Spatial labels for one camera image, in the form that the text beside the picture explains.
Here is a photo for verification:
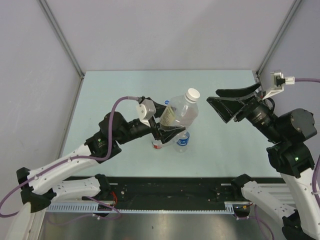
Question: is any red cap water bottle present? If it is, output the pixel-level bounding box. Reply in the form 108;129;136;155
151;139;164;150

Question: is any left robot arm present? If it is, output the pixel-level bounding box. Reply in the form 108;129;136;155
0;96;186;240

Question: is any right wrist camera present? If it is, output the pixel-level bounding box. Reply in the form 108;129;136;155
263;71;286;100

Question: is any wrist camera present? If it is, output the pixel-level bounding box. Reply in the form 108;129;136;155
136;97;156;127
263;71;286;100

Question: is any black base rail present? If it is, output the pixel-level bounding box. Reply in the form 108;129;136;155
67;176;276;211

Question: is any blue label Pocari bottle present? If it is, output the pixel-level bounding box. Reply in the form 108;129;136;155
173;131;190;153

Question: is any square clear juice bottle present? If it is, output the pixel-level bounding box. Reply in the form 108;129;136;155
159;91;199;129

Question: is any white bottle cap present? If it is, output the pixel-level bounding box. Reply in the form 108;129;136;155
186;88;201;101

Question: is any white cable duct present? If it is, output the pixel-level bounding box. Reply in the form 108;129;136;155
46;202;252;215

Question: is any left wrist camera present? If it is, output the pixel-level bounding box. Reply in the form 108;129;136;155
136;97;156;127

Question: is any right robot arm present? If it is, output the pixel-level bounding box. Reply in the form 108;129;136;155
207;84;320;240

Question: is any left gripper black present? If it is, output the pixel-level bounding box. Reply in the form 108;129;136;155
115;97;185;145

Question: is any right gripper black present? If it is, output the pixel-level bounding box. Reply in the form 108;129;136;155
205;80;283;142

